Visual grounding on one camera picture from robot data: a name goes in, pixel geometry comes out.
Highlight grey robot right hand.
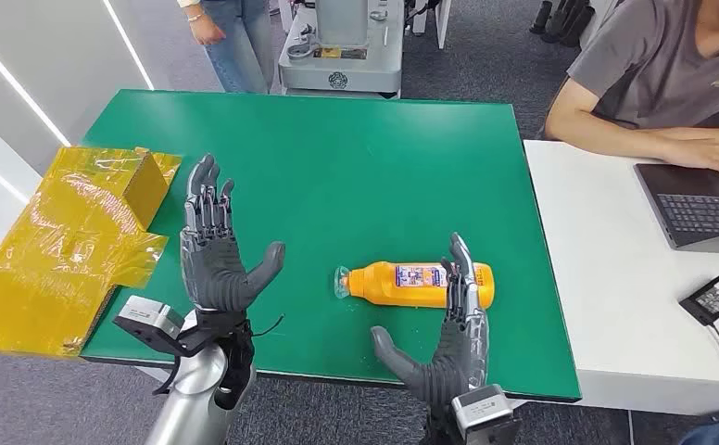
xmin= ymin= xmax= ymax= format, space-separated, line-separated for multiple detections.
xmin=370 ymin=232 xmax=491 ymax=425

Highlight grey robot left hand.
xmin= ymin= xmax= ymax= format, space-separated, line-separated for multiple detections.
xmin=179 ymin=153 xmax=287 ymax=314

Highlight orange detergent bottle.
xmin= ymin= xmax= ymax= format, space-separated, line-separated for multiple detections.
xmin=334 ymin=261 xmax=496 ymax=311

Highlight white table leg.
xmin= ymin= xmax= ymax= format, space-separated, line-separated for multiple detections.
xmin=133 ymin=365 xmax=173 ymax=383

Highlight yellow taped cardboard box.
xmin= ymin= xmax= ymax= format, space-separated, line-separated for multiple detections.
xmin=0 ymin=146 xmax=183 ymax=360

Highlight person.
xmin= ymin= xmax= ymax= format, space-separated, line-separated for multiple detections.
xmin=177 ymin=0 xmax=275 ymax=95
xmin=543 ymin=0 xmax=719 ymax=184

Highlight grey wheeled machine base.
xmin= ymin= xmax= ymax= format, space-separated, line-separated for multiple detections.
xmin=277 ymin=0 xmax=407 ymax=99

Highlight person's hand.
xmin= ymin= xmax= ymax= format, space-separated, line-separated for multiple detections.
xmin=660 ymin=137 xmax=719 ymax=184
xmin=187 ymin=12 xmax=227 ymax=46

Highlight black external drive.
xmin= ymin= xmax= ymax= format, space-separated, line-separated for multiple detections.
xmin=678 ymin=274 xmax=719 ymax=327

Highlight grey laptop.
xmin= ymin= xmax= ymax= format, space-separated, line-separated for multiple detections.
xmin=634 ymin=160 xmax=719 ymax=256

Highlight person's right hand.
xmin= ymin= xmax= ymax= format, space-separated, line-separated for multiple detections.
xmin=660 ymin=137 xmax=719 ymax=184

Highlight white furniture legs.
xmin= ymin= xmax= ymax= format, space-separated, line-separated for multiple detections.
xmin=411 ymin=0 xmax=453 ymax=50

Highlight black objects on floor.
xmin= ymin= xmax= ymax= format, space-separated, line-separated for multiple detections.
xmin=528 ymin=0 xmax=597 ymax=49

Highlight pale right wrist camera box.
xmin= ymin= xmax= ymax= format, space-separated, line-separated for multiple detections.
xmin=451 ymin=384 xmax=522 ymax=445

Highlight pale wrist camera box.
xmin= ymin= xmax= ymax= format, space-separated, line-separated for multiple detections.
xmin=112 ymin=295 xmax=185 ymax=358
xmin=451 ymin=384 xmax=522 ymax=445

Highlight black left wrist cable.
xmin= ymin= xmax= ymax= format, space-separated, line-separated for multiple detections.
xmin=251 ymin=314 xmax=286 ymax=338

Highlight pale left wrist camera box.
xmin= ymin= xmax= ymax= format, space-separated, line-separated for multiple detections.
xmin=112 ymin=295 xmax=185 ymax=358

